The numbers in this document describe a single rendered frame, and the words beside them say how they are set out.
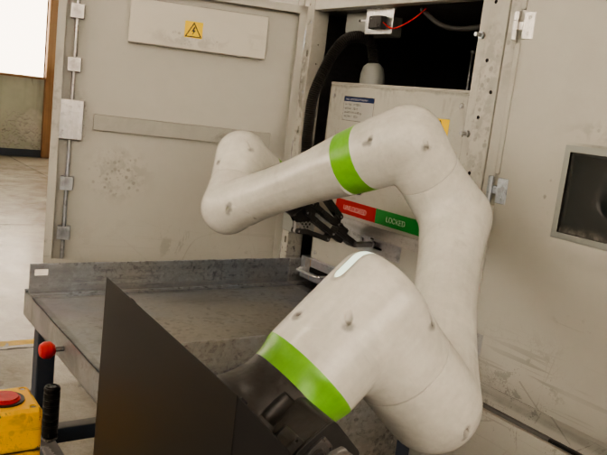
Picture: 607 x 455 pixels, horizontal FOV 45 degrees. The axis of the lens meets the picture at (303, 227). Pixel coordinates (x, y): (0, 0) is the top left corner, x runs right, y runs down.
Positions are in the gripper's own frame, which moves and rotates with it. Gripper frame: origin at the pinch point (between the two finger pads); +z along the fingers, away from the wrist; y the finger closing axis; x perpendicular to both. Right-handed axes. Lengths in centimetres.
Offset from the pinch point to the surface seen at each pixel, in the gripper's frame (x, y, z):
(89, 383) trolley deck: 17, 51, -45
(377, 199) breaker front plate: 1.6, -11.9, 1.6
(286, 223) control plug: -19.2, 2.5, -2.7
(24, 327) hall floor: -249, 94, 46
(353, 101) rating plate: -12.3, -31.2, -9.6
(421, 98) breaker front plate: 11.9, -33.0, -10.7
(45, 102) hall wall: -1087, -97, 203
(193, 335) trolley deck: 8.1, 36.5, -26.6
